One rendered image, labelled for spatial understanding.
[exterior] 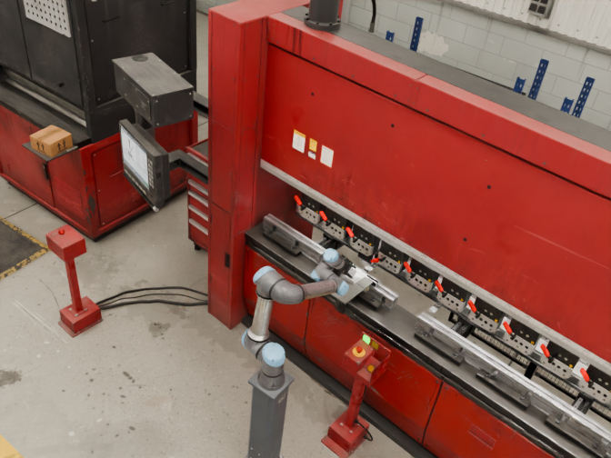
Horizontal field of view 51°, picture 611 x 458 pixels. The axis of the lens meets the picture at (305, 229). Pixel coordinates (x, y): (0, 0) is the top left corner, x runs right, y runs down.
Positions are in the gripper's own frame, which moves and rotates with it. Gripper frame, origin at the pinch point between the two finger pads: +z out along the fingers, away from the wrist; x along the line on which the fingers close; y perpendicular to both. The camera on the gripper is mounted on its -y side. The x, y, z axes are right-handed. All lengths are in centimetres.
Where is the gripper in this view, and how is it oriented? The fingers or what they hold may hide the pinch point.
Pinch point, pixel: (347, 275)
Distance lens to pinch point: 369.3
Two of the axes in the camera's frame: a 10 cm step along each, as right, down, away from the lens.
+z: 3.7, 3.5, 8.6
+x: -7.0, -5.1, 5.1
